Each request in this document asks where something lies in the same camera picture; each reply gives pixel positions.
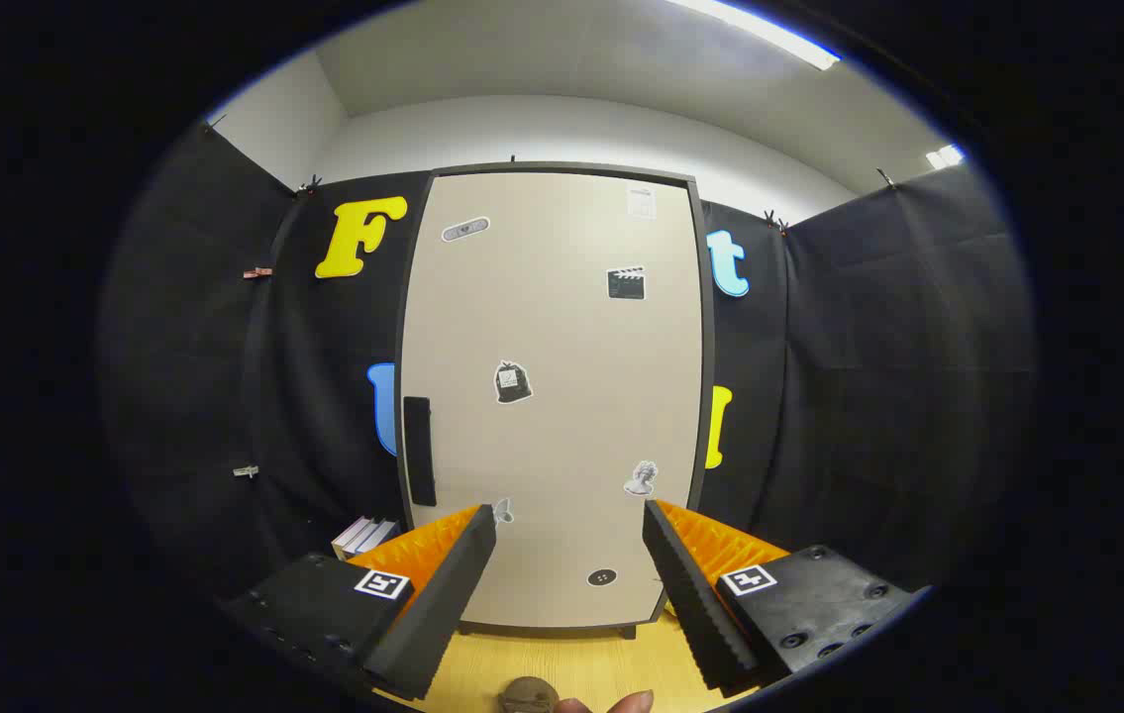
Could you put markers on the brown fuzzy slipper shoe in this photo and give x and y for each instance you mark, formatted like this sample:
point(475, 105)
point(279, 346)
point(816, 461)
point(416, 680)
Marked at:
point(527, 696)

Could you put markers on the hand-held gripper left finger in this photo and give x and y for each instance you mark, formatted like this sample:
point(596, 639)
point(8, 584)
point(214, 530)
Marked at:
point(443, 614)

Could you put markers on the black backdrop cloth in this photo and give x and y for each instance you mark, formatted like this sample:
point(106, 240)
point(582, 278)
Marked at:
point(868, 376)

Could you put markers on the pink clip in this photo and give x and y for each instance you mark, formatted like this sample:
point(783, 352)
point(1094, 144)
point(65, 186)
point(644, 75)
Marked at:
point(257, 272)

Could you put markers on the long ceiling light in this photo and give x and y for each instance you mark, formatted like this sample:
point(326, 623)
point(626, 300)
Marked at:
point(769, 35)

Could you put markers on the dark grey shoe cabinet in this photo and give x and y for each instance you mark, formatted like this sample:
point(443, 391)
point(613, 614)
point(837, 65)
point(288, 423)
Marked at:
point(707, 376)

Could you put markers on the white book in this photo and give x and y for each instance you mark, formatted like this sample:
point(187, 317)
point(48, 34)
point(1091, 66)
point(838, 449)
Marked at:
point(354, 537)

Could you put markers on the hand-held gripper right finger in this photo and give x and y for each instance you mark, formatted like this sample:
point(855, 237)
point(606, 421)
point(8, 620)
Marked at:
point(690, 604)

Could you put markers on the small ceiling light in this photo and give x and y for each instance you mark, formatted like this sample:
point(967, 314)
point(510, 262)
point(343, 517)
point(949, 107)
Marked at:
point(945, 155)

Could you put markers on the beige shoe cabinet door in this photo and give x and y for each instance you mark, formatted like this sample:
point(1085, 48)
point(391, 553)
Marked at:
point(562, 396)

